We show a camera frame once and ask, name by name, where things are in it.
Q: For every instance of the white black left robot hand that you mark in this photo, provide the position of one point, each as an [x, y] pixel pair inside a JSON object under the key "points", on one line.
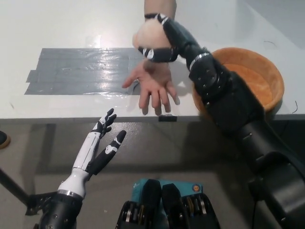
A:
{"points": [[83, 157]]}

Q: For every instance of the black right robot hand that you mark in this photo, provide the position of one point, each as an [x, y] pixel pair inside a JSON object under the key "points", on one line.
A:
{"points": [[183, 40]]}

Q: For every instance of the person's bare hand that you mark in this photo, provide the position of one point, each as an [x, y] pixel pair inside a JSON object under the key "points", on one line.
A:
{"points": [[155, 81]]}

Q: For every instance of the pale pink plush dumpling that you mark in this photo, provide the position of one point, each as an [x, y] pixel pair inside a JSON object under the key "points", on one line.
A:
{"points": [[151, 34]]}

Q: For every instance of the black robot torso teal top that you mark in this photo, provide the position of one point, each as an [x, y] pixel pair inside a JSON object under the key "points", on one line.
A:
{"points": [[171, 205]]}

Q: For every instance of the black tape on table edge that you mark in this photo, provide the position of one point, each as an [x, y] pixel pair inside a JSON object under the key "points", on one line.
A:
{"points": [[167, 118]]}

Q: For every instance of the black metal table leg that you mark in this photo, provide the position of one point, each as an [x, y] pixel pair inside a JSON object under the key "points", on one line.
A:
{"points": [[14, 186]]}

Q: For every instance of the dark shoe tan sole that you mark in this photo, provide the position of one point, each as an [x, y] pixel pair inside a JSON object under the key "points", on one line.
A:
{"points": [[3, 139]]}

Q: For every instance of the orange plush bowl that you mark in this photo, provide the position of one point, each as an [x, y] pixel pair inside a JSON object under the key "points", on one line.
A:
{"points": [[262, 78]]}

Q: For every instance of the grey duct tape patch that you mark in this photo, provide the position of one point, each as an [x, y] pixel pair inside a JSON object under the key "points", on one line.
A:
{"points": [[78, 71]]}

